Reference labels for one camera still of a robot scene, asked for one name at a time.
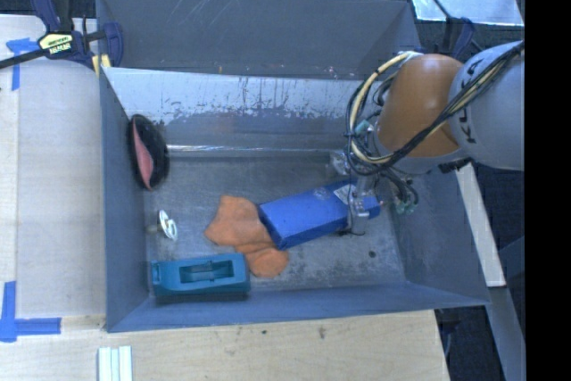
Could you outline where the orange cloth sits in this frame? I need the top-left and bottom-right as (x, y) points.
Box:
(203, 194), (291, 280)

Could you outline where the pale wood board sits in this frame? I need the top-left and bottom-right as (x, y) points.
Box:
(15, 57), (108, 320)

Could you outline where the small white plastic ring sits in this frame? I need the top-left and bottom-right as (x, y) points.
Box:
(146, 209), (179, 243)

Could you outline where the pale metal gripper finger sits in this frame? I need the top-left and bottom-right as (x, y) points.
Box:
(348, 199), (371, 236)

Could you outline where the grey metal bin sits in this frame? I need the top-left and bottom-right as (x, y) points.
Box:
(94, 0), (492, 334)

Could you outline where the blue flat box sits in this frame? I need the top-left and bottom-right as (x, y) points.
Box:
(257, 178), (382, 252)

